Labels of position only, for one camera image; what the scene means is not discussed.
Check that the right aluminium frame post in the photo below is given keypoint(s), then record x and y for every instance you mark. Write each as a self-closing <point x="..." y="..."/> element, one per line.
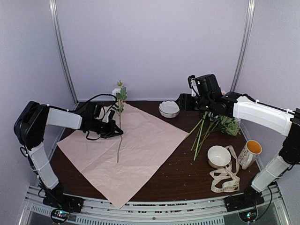
<point x="244" y="44"/>

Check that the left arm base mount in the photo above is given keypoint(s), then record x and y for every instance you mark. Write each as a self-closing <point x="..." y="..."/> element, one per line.
<point x="70" y="203"/>

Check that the pink wrapping paper sheet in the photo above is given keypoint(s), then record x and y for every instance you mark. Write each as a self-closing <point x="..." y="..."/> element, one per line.
<point x="118" y="167"/>

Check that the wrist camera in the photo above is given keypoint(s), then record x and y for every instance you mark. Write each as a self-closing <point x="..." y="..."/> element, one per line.
<point x="192" y="85"/>
<point x="103" y="114"/>

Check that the aluminium front rail base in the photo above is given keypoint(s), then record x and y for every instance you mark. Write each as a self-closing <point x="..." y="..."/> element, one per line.
<point x="210" y="211"/>

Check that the cream printed ribbon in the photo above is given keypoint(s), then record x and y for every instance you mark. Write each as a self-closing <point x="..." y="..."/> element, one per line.
<point x="224" y="180"/>

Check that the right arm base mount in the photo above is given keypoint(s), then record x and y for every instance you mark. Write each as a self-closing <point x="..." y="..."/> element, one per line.
<point x="242" y="201"/>

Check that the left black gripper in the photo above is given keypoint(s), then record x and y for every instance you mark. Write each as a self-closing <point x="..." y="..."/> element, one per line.
<point x="110" y="132"/>

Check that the left aluminium frame post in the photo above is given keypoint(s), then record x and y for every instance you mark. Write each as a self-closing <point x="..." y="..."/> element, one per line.
<point x="62" y="54"/>

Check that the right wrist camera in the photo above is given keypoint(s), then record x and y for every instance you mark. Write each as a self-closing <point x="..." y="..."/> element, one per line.
<point x="192" y="85"/>

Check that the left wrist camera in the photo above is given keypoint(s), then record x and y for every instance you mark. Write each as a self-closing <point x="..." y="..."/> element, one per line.
<point x="103" y="114"/>

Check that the green leafy flower bunch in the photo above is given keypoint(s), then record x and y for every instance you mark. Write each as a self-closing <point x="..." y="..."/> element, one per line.
<point x="209" y="124"/>

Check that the small scalloped white bowl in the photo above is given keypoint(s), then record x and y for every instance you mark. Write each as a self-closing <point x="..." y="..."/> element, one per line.
<point x="169" y="109"/>

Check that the aluminium frame post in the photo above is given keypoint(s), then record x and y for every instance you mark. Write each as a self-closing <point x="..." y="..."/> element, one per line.
<point x="62" y="54"/>
<point x="244" y="44"/>

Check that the white flower stem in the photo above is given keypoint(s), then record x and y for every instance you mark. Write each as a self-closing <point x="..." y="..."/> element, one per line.
<point x="121" y="94"/>

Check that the white mug yellow inside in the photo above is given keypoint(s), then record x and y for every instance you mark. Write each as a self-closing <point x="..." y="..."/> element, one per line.
<point x="249" y="153"/>

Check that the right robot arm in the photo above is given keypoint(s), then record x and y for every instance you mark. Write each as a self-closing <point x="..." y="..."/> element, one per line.
<point x="206" y="96"/>

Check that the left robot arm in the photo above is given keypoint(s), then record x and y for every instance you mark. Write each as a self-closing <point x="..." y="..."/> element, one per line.
<point x="30" y="129"/>

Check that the round white bowl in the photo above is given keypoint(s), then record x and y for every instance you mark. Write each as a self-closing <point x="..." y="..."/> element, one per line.
<point x="218" y="156"/>

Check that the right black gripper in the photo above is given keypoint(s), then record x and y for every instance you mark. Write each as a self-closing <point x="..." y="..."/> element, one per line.
<point x="185" y="104"/>

